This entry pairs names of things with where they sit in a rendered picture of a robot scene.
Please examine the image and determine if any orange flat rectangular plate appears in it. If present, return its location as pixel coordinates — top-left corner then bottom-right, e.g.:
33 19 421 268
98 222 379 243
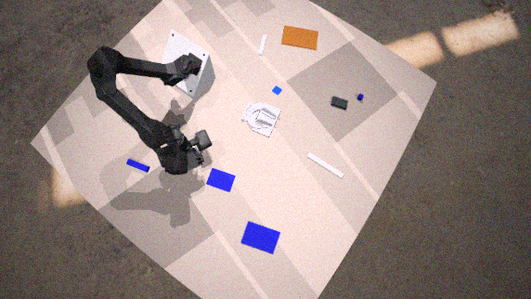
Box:
281 25 318 50

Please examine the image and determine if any blue rectangular bar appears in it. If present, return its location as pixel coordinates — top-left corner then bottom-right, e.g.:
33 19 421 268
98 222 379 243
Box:
126 159 150 173

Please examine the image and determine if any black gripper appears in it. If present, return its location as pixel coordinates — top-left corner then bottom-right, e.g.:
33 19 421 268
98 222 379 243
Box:
157 129 213 168

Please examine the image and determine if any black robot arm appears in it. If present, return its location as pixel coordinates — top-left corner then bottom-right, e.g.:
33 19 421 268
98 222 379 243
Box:
86 46 204 175

